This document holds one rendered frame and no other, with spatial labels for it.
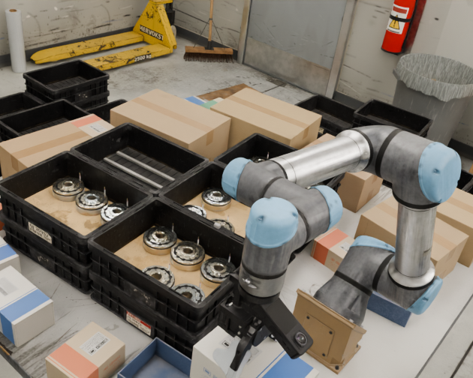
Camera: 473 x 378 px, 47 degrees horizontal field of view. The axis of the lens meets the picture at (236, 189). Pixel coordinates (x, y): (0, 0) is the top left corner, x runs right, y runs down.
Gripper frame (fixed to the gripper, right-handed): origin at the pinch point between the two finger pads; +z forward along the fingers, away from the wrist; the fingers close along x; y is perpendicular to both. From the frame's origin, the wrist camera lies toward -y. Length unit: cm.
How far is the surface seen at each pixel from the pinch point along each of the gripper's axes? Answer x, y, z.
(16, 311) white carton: 8, 69, 32
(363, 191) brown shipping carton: -119, 33, 31
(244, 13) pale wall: -347, 272, 62
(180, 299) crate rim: -16.4, 33.3, 18.5
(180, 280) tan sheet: -29, 45, 28
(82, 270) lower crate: -13, 69, 30
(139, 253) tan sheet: -28, 61, 28
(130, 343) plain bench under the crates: -11, 46, 41
